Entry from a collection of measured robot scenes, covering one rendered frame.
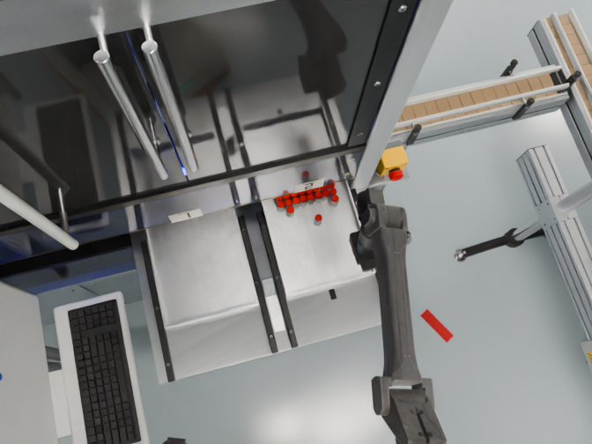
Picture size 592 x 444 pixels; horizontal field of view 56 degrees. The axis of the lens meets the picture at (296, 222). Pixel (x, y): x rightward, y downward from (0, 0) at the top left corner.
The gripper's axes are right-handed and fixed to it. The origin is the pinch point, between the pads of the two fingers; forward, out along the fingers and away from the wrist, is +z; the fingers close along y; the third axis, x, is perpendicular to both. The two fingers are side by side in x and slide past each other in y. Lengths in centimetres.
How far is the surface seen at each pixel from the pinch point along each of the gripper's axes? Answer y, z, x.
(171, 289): 14, 16, 51
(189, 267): 19, 15, 45
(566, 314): -7, 111, -103
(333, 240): 15.4, 16.0, 2.8
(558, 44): 56, 3, -85
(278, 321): -2.5, 19.6, 24.3
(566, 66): 48, 5, -84
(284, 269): 11.2, 16.9, 18.6
